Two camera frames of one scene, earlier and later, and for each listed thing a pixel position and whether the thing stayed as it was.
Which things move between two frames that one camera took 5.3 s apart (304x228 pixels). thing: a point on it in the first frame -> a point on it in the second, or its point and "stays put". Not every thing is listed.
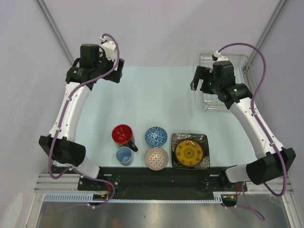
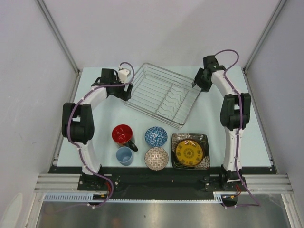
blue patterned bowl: [156, 136] stays put
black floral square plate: [202, 138] stays put
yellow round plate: [189, 153] stays put
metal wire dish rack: [209, 102] -> [167, 96]
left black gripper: [118, 72] -> [123, 95]
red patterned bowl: [156, 158] stays put
